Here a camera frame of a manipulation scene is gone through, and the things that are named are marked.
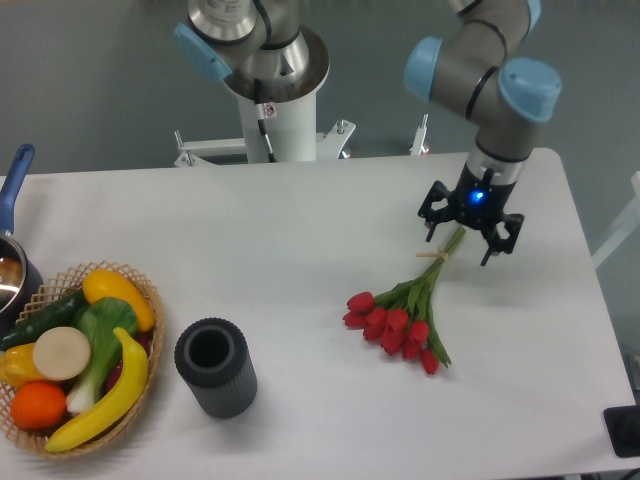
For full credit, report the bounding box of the white frame at right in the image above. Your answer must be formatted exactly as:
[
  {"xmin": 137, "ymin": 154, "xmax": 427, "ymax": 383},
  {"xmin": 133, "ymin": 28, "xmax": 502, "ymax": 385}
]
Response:
[{"xmin": 592, "ymin": 171, "xmax": 639, "ymax": 269}]

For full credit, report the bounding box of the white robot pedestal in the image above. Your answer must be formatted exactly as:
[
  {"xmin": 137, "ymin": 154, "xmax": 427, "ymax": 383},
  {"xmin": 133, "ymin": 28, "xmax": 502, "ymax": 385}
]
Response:
[{"xmin": 225, "ymin": 26, "xmax": 330, "ymax": 163}]

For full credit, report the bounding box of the yellow banana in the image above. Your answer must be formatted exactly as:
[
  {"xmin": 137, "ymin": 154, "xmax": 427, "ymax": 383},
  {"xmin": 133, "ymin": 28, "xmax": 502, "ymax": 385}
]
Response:
[{"xmin": 44, "ymin": 327, "xmax": 149, "ymax": 453}]

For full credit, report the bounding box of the dark grey ribbed vase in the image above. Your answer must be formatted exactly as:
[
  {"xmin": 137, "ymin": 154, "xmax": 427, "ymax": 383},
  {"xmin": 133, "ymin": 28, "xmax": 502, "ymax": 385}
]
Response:
[{"xmin": 174, "ymin": 317, "xmax": 258, "ymax": 419}]

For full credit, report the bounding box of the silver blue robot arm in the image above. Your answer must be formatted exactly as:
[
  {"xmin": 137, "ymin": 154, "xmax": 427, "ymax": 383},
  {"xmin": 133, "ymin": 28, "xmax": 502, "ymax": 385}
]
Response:
[{"xmin": 173, "ymin": 1, "xmax": 561, "ymax": 256}]

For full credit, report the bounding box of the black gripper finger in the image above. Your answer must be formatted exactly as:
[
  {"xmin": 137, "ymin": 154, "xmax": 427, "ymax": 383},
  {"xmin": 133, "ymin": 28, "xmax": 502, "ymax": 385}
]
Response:
[
  {"xmin": 480, "ymin": 213, "xmax": 524, "ymax": 266},
  {"xmin": 418, "ymin": 181, "xmax": 454, "ymax": 241}
]

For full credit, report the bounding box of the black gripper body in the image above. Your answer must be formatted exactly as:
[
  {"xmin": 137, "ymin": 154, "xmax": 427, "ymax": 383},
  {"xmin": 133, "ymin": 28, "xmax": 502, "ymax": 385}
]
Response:
[{"xmin": 448, "ymin": 165, "xmax": 517, "ymax": 231}]

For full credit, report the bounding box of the black cable on pedestal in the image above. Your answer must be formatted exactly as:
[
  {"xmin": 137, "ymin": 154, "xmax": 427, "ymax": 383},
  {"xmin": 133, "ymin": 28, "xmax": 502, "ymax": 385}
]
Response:
[{"xmin": 252, "ymin": 78, "xmax": 277, "ymax": 164}]

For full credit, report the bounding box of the red item in basket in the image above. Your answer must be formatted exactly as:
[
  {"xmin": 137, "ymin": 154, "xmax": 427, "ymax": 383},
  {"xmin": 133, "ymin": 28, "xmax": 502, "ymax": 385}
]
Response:
[{"xmin": 103, "ymin": 333, "xmax": 151, "ymax": 394}]

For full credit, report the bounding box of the woven wicker basket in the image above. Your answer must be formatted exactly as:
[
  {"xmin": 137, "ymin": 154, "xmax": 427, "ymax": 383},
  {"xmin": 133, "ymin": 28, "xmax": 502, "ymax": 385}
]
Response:
[{"xmin": 1, "ymin": 261, "xmax": 165, "ymax": 458}]

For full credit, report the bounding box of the green cucumber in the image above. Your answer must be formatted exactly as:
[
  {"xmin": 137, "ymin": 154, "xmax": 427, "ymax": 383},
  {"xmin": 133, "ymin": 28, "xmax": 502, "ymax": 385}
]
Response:
[{"xmin": 1, "ymin": 290, "xmax": 88, "ymax": 351}]

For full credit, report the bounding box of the blue handled saucepan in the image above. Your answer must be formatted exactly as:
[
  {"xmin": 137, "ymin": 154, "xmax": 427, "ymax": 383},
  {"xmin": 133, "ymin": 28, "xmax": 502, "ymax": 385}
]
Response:
[{"xmin": 1, "ymin": 144, "xmax": 42, "ymax": 336}]

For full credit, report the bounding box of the black device at edge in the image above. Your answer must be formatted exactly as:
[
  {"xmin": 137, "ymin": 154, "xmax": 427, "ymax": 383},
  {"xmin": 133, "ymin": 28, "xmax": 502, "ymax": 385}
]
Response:
[{"xmin": 603, "ymin": 405, "xmax": 639, "ymax": 458}]

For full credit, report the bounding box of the white mounting bracket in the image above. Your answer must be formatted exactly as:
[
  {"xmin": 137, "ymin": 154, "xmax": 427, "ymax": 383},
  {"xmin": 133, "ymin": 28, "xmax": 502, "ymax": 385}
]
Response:
[{"xmin": 174, "ymin": 119, "xmax": 356, "ymax": 167}]

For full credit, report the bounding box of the orange fruit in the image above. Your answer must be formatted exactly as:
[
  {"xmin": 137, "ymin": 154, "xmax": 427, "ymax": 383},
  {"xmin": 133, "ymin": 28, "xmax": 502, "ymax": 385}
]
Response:
[{"xmin": 10, "ymin": 381, "xmax": 66, "ymax": 430}]

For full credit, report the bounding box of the yellow squash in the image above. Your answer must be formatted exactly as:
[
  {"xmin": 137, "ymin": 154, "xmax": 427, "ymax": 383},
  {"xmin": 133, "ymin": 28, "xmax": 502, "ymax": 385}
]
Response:
[{"xmin": 82, "ymin": 269, "xmax": 155, "ymax": 332}]

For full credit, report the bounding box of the beige round disc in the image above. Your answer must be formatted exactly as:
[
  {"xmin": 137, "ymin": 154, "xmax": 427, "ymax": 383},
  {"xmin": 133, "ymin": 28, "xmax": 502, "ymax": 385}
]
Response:
[{"xmin": 32, "ymin": 327, "xmax": 91, "ymax": 381}]

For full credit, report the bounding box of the yellow bell pepper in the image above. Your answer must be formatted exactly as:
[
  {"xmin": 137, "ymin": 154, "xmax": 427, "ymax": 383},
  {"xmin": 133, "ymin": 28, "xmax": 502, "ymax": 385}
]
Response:
[{"xmin": 1, "ymin": 343, "xmax": 45, "ymax": 388}]

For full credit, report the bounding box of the green bok choy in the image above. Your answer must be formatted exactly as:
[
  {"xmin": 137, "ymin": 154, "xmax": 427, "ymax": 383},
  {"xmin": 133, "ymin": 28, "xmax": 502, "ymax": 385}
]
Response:
[{"xmin": 66, "ymin": 297, "xmax": 138, "ymax": 416}]

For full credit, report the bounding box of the red tulip bouquet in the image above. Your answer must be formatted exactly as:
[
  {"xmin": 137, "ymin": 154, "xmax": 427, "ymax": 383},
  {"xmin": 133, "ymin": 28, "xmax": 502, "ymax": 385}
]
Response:
[{"xmin": 343, "ymin": 227, "xmax": 466, "ymax": 375}]

